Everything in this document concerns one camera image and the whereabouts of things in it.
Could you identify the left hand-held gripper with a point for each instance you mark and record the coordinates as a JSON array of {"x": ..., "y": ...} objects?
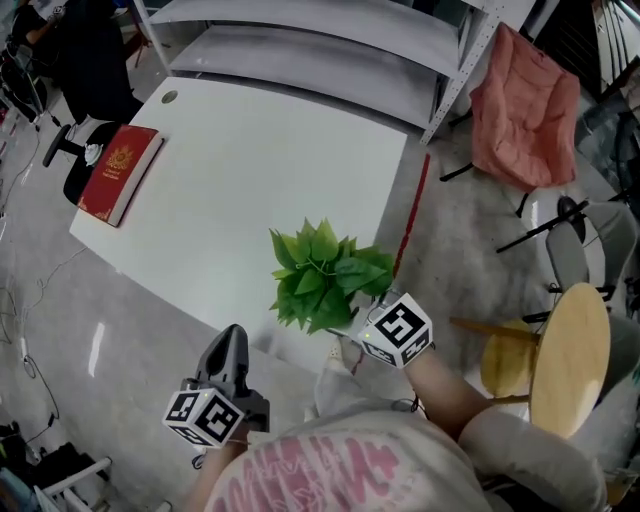
[{"x": 210, "y": 420}]

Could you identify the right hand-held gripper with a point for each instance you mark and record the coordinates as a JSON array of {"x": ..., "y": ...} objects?
[{"x": 395, "y": 330}]

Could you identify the green potted plant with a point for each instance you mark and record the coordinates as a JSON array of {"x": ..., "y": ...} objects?
[{"x": 325, "y": 275}]

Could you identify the person's left forearm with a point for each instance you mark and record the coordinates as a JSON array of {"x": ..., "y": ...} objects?
[{"x": 215, "y": 475}]

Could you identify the person's right forearm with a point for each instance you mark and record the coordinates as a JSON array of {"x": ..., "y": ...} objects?
[{"x": 445, "y": 400}]

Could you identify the person's white shoe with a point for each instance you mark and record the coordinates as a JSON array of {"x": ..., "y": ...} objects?
[{"x": 342, "y": 357}]

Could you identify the person's light trouser leg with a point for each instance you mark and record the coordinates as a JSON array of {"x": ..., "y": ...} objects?
[{"x": 332, "y": 392}]

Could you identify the person's white pink-print shirt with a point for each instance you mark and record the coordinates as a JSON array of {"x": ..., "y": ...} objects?
[{"x": 350, "y": 470}]

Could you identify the white wooden rack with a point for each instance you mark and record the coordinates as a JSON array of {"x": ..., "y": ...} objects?
[{"x": 85, "y": 472}]

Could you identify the white square table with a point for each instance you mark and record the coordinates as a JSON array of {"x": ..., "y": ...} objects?
[{"x": 250, "y": 175}]

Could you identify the red hardcover book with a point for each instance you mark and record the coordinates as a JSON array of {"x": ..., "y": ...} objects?
[{"x": 120, "y": 175}]

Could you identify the round wooden side table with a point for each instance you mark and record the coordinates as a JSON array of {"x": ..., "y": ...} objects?
[{"x": 570, "y": 350}]

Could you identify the grey chair black legs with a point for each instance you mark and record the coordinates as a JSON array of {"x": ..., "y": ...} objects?
[
  {"x": 625, "y": 350},
  {"x": 565, "y": 255}
]

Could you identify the white metal shelving rack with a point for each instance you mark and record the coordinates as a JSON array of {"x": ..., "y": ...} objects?
[{"x": 310, "y": 55}]

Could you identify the pink padded armchair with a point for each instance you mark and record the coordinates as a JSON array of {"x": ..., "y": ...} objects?
[{"x": 525, "y": 110}]

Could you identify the black mesh office chair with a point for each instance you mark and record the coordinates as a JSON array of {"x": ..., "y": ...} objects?
[{"x": 95, "y": 65}]

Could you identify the dark staircase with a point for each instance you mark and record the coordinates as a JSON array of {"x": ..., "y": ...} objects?
[{"x": 565, "y": 30}]

